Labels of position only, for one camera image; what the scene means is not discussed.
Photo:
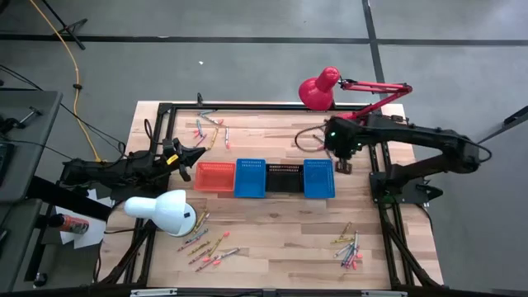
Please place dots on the white desk lamp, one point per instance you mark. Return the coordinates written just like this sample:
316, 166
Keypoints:
165, 212

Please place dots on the black caster wheel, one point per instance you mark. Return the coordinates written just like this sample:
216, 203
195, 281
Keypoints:
40, 280

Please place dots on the black bar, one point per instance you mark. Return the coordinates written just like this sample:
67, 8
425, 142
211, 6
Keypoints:
515, 117

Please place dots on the white crayon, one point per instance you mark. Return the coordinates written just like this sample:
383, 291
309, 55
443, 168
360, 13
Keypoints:
211, 119
229, 253
343, 250
355, 241
227, 136
205, 219

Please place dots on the black tripod stand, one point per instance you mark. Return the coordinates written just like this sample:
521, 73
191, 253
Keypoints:
62, 24

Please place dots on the teal crayon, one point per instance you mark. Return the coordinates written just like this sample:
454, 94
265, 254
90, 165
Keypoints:
196, 236

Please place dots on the black beam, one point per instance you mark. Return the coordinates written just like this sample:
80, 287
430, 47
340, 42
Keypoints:
66, 198

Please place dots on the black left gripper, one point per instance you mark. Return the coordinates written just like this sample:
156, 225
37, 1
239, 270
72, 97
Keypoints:
181, 161

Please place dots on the black metal tool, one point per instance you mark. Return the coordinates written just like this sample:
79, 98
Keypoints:
12, 123

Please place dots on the silver metal bracket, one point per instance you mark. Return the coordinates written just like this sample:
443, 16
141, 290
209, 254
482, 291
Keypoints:
152, 292
383, 294

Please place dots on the white paper sheet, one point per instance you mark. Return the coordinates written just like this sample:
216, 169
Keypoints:
88, 237

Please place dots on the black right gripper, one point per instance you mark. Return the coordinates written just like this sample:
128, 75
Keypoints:
344, 140

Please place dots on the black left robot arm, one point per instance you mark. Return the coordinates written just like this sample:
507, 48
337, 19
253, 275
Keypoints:
123, 171

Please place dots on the orange spray can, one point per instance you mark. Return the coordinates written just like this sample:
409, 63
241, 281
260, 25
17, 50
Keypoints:
72, 224

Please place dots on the orange plastic basket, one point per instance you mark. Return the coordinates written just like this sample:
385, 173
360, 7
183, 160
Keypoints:
214, 177

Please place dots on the black table clamp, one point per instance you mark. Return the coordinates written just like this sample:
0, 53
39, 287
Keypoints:
200, 100

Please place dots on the yellow crayon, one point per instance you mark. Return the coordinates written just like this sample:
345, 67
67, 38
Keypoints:
200, 220
345, 230
342, 241
199, 248
213, 138
215, 247

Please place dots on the blue plastic basket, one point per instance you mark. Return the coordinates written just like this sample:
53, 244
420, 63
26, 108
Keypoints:
319, 179
250, 179

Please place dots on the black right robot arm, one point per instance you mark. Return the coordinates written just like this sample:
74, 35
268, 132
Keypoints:
433, 138

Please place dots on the grey side table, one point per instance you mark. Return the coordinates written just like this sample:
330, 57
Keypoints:
29, 148

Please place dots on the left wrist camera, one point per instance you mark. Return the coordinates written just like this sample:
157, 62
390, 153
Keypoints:
168, 145

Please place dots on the black plastic basket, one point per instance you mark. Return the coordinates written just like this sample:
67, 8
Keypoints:
284, 181

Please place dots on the red desk lamp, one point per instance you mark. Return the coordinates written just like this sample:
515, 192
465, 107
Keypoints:
317, 92

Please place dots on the red crayon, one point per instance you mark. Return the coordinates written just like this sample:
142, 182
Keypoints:
206, 266

